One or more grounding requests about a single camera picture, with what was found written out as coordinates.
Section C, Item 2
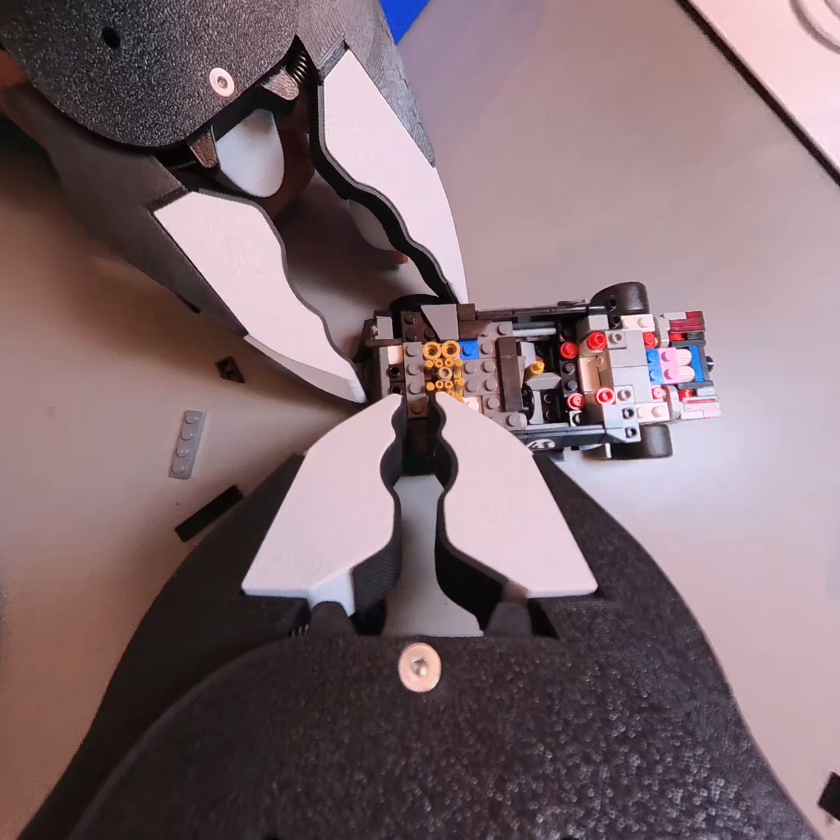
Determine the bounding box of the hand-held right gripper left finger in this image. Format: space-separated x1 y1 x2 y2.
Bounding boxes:
241 394 406 621

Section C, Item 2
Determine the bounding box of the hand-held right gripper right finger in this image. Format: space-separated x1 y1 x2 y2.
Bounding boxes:
433 392 599 634

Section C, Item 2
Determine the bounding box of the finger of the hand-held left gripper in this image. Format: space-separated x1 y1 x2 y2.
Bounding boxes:
317 48 469 304
152 108 368 404

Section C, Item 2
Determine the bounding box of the blue plastic bin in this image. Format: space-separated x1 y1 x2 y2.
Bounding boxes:
382 0 422 48

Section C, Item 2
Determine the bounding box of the black lego car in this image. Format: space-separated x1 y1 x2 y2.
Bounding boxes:
354 282 721 462

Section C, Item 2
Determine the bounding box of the black lego bar tile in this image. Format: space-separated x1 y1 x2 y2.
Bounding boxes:
173 484 245 543

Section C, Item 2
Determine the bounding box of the grey lego plate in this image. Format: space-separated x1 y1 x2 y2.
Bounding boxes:
168 409 208 481

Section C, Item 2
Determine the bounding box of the white monitor stand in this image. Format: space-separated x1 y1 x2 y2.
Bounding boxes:
681 0 840 185

